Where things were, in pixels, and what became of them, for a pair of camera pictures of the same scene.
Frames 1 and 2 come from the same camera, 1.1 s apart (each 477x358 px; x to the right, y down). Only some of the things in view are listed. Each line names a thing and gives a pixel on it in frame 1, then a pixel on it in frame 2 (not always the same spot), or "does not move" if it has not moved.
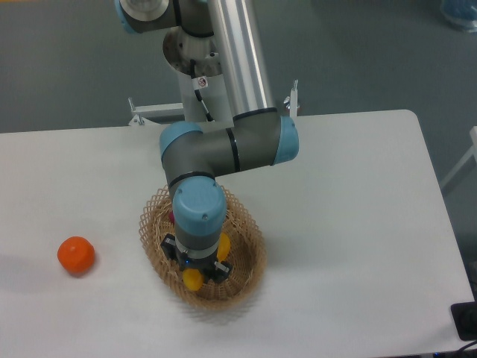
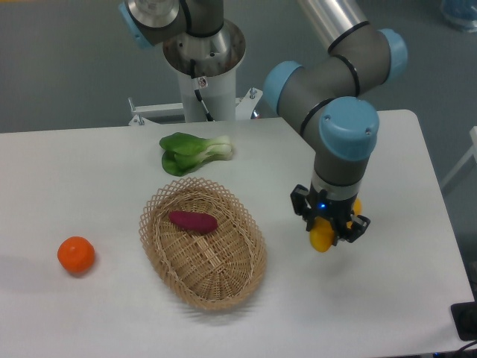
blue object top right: x=463 y=13 does not move
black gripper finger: x=168 y=245 to x=302 y=206
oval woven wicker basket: x=247 y=257 does not move
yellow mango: x=193 y=278 to x=322 y=234
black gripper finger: x=221 y=271 to x=360 y=224
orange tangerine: x=77 y=254 does not move
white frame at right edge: x=473 y=151 does not move
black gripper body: x=205 y=265 to x=336 y=211
